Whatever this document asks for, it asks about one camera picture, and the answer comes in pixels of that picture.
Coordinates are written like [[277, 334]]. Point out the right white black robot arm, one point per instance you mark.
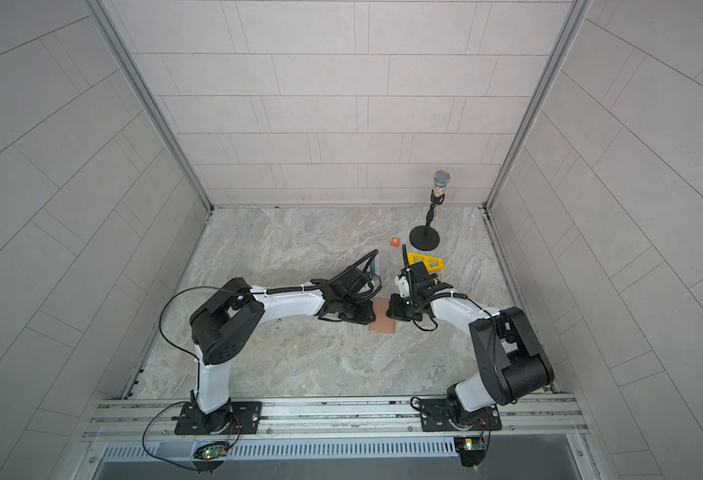
[[511, 362]]

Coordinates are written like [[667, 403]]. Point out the left green circuit board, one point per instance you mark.
[[210, 452]]

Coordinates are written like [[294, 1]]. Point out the right circuit board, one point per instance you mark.
[[471, 450]]

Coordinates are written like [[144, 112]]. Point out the aluminium mounting rail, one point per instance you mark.
[[335, 417]]

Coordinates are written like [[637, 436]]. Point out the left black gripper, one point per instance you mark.
[[367, 315]]

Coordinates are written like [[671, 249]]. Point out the brown leather card holder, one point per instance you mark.
[[382, 324]]

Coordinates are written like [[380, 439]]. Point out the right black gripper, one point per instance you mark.
[[394, 310]]

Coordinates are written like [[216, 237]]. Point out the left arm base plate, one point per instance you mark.
[[233, 417]]

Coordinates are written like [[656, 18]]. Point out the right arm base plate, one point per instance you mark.
[[445, 414]]

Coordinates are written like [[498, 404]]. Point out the clear acrylic card box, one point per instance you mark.
[[375, 266]]

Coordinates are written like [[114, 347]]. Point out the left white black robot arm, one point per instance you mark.
[[222, 326]]

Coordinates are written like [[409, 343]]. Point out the yellow triangular plastic piece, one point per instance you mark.
[[432, 264]]

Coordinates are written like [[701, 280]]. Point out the perforated vent strip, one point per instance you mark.
[[290, 449]]

